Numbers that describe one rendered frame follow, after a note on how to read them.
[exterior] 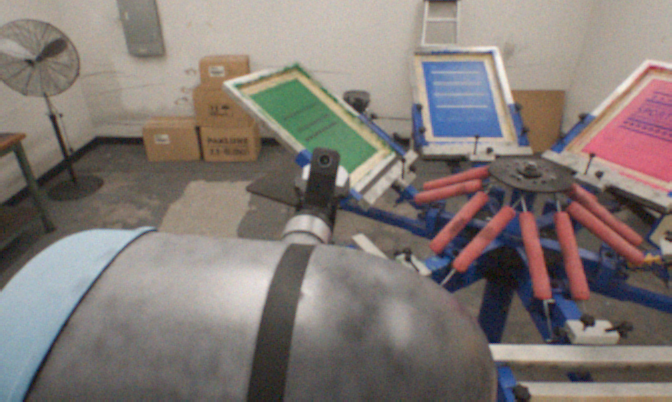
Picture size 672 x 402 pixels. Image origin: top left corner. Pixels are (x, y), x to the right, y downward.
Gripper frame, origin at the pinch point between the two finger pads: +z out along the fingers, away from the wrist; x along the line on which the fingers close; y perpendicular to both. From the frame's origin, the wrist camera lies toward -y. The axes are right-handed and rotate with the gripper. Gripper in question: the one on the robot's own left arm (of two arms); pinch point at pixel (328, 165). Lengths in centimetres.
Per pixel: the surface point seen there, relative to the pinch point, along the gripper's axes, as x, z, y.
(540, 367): 67, 13, 58
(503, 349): 57, 15, 56
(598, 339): 83, 21, 50
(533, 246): 71, 50, 42
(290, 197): -25, 105, 76
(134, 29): -259, 357, 61
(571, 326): 76, 23, 50
